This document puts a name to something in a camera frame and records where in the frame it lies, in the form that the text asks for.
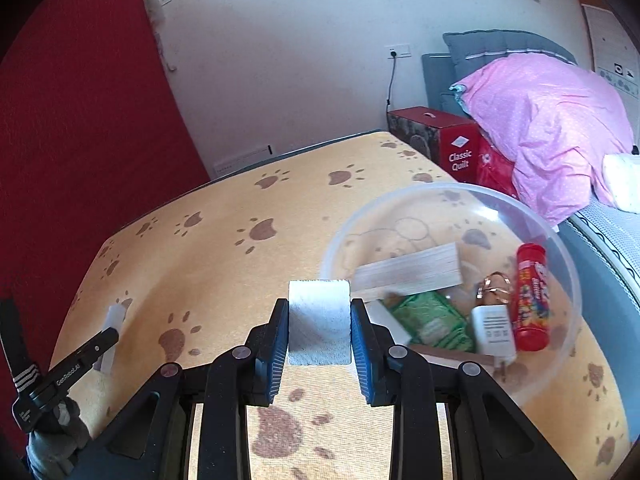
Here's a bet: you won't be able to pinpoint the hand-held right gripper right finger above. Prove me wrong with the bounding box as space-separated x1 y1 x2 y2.
350 297 576 480

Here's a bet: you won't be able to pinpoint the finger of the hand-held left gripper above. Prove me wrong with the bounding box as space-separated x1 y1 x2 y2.
82 327 121 364

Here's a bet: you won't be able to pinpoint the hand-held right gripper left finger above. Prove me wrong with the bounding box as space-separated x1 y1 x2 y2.
75 297 291 480

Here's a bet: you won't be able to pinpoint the cream rectangular bar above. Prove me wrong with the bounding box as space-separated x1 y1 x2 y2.
102 302 126 376

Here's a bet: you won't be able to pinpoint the white foam block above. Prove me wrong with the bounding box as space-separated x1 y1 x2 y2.
288 279 351 367

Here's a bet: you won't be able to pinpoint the green metal tin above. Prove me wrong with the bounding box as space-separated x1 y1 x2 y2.
390 290 475 353

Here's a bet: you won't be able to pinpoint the dark wood block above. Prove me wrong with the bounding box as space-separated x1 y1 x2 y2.
410 342 501 366

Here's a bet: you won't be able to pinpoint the light wood block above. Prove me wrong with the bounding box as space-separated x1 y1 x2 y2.
353 241 463 297

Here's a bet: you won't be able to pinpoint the white charger plug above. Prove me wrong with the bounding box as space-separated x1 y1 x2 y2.
470 304 518 366

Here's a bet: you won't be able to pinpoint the clear plastic bowl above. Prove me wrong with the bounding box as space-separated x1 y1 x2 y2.
320 182 583 408

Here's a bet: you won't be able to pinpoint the gold rings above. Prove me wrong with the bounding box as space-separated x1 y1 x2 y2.
474 272 513 306

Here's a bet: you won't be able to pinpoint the red candy can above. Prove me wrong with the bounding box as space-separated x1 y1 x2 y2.
515 243 551 352

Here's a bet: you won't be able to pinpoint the person's left hand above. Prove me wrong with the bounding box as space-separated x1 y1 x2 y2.
25 399 93 480

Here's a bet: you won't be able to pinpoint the red curtain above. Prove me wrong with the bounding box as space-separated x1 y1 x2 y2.
0 0 211 461

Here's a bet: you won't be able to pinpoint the red floral bag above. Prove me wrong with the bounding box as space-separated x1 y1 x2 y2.
475 135 521 201

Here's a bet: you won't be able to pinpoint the red cardboard box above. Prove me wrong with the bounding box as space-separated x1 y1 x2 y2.
386 106 483 184

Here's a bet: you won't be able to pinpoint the grey mattress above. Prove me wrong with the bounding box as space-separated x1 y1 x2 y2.
570 195 640 311

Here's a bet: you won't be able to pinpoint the pink dotted quilt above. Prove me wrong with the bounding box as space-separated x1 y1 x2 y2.
449 54 636 226

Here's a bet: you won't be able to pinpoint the white pillow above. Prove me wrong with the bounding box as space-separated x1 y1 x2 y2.
601 152 640 210

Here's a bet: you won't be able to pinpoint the pale lace curtain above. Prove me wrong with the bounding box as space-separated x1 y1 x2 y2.
141 0 177 71

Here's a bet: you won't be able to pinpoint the grey quilted cushion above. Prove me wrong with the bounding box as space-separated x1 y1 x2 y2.
442 29 578 86

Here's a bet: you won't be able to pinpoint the white wardrobe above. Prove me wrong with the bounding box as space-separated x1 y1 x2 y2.
582 4 640 91

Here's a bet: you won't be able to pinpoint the black striped strap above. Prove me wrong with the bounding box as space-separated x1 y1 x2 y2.
0 299 40 396

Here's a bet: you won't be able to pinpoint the black power cable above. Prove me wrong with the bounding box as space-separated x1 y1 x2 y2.
385 56 398 111

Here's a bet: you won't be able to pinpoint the blue grey bed frame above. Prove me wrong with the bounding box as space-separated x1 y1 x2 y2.
421 52 640 376

